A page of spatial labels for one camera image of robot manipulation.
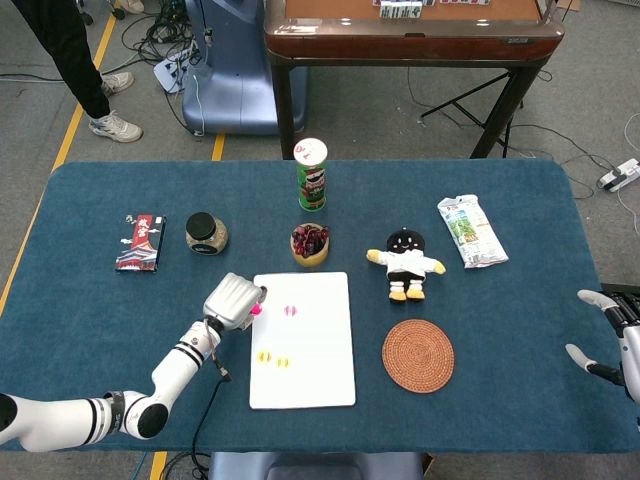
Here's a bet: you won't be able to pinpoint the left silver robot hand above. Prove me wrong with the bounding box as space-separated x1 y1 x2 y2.
202 272 269 332

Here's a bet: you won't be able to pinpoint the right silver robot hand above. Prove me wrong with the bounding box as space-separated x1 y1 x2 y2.
565 288 640 404

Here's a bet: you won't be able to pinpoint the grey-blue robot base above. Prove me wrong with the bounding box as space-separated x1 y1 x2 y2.
207 451 425 480

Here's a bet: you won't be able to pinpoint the glass jar black lid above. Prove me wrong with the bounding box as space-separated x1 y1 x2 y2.
185 212 230 256

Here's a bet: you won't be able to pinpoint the yellow round cup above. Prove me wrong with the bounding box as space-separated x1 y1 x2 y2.
289 222 331 268

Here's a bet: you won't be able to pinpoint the white magnetic board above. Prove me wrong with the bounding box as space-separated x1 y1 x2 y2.
248 271 357 411

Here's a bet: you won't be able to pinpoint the dark red grape bunch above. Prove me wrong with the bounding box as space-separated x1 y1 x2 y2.
292 224 330 259

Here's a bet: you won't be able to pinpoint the blue table cloth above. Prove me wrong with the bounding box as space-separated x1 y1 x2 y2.
0 159 626 454

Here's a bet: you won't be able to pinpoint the green Pringles can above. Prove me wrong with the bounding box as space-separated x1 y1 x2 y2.
292 137 330 211

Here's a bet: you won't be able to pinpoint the black plush doll white shirt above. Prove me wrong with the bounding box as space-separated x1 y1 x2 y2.
366 227 447 305

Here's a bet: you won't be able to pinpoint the brown woven round coaster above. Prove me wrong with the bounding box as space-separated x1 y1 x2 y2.
381 318 456 395

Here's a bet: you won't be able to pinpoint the white green snack bag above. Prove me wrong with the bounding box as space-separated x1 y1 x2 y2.
436 194 510 270

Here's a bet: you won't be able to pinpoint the blue wheeled machine base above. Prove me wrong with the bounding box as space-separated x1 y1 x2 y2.
181 0 309 136

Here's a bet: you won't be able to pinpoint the white power strip with plugs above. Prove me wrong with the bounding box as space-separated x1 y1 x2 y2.
152 47 201 95

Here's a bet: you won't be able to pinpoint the person in black trousers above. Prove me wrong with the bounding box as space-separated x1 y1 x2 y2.
12 0 145 144

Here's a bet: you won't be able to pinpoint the black metal stand legs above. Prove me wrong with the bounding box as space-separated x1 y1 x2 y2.
419 72 525 146

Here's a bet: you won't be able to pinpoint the brown mahjong table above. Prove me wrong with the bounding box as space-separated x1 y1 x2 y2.
263 0 566 161

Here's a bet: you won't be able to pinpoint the white mahjong tile row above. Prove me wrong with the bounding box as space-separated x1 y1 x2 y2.
379 1 422 20

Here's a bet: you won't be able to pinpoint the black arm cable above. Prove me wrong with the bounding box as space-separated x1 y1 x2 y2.
192 324 234 480

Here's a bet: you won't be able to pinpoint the thin white cable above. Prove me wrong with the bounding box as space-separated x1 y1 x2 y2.
191 49 207 137

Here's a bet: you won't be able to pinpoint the white floor cable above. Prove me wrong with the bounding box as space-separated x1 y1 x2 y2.
617 112 640 221

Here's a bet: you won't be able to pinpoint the long black floor cable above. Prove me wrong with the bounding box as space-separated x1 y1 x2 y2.
405 67 614 201

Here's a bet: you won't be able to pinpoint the tangled black cable bundle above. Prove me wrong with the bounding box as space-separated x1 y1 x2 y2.
137 0 201 66

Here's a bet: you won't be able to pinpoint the thin black floor cable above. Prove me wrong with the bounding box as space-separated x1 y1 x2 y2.
0 67 71 84

